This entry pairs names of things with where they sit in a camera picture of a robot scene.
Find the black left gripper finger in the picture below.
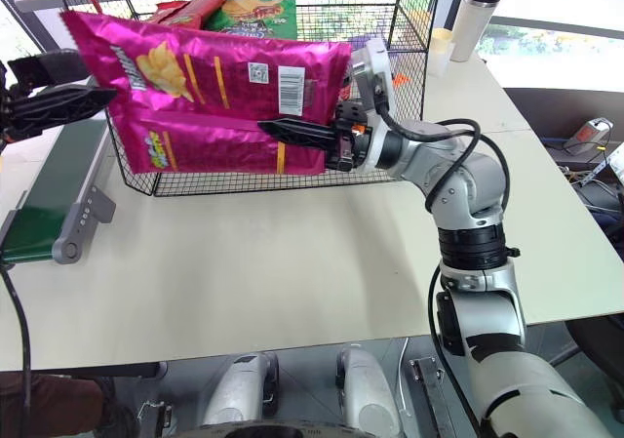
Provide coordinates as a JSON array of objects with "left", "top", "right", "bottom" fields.
[
  {"left": 6, "top": 49, "right": 93, "bottom": 89},
  {"left": 6, "top": 86, "right": 119, "bottom": 136}
]

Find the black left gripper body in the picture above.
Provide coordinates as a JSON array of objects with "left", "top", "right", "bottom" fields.
[{"left": 0, "top": 60, "right": 15, "bottom": 147}]

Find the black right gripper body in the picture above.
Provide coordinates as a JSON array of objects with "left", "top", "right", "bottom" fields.
[{"left": 323, "top": 99, "right": 370, "bottom": 174}]

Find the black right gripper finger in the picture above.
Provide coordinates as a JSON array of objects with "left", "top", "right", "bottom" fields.
[{"left": 256, "top": 116, "right": 339, "bottom": 152}]

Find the pink potato chip bag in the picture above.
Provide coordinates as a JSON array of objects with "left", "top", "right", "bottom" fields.
[{"left": 58, "top": 10, "right": 354, "bottom": 177}]

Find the green conveyor belt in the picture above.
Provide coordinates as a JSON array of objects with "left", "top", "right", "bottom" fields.
[{"left": 0, "top": 115, "right": 118, "bottom": 266}]

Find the green snack bag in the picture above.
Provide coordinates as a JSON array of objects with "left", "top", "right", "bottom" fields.
[{"left": 203, "top": 0, "right": 298, "bottom": 42}]

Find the pale yellow cup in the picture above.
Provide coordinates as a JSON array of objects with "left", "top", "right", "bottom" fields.
[{"left": 427, "top": 27, "right": 457, "bottom": 77}]

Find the red snack bag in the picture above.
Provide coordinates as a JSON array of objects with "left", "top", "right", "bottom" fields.
[{"left": 145, "top": 0, "right": 236, "bottom": 30}]

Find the white tumbler with black lid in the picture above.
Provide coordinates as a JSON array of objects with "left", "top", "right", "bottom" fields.
[{"left": 448, "top": 0, "right": 504, "bottom": 63}]

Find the grey and orange device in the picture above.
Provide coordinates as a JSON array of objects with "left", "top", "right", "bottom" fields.
[{"left": 562, "top": 117, "right": 615, "bottom": 155}]

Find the silver robot right leg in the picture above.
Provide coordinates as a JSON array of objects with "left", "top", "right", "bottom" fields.
[{"left": 334, "top": 343, "right": 405, "bottom": 438}]

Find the silver robot leg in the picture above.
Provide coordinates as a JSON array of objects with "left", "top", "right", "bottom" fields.
[
  {"left": 201, "top": 351, "right": 280, "bottom": 430},
  {"left": 334, "top": 343, "right": 405, "bottom": 438}
]

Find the silver robot left leg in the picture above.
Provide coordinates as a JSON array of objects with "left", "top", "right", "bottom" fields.
[{"left": 201, "top": 351, "right": 280, "bottom": 430}]

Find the brown rounded object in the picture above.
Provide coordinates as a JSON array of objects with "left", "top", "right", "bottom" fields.
[{"left": 0, "top": 373, "right": 106, "bottom": 438}]

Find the black wire mesh basket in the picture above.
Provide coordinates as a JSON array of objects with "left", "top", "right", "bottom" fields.
[{"left": 47, "top": 0, "right": 446, "bottom": 198}]

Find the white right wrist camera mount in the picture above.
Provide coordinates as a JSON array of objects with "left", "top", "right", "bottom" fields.
[{"left": 349, "top": 38, "right": 407, "bottom": 172}]

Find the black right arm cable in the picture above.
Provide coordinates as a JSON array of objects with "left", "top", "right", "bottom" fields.
[{"left": 372, "top": 82, "right": 512, "bottom": 437}]

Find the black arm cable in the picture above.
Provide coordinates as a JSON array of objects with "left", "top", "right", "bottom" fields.
[
  {"left": 0, "top": 261, "right": 33, "bottom": 438},
  {"left": 372, "top": 82, "right": 512, "bottom": 437}
]

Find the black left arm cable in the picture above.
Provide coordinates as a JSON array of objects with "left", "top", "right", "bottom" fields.
[{"left": 0, "top": 261, "right": 33, "bottom": 438}]

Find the black metal bracket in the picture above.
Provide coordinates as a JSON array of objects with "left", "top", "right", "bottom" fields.
[{"left": 408, "top": 356, "right": 457, "bottom": 438}]

